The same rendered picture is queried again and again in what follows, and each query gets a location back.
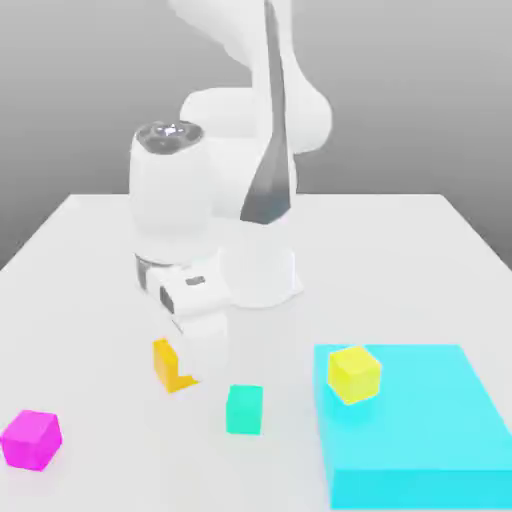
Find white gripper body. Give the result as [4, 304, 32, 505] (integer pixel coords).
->
[170, 311, 231, 380]

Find small orange cube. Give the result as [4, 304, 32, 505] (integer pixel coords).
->
[152, 337, 200, 395]

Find small green cube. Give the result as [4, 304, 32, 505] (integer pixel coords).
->
[224, 384, 265, 436]

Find small yellow cube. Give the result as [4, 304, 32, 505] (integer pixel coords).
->
[327, 345, 383, 406]

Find small magenta cube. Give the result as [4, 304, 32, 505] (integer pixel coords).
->
[0, 409, 64, 473]

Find large cyan box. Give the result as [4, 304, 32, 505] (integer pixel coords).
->
[312, 343, 512, 512]

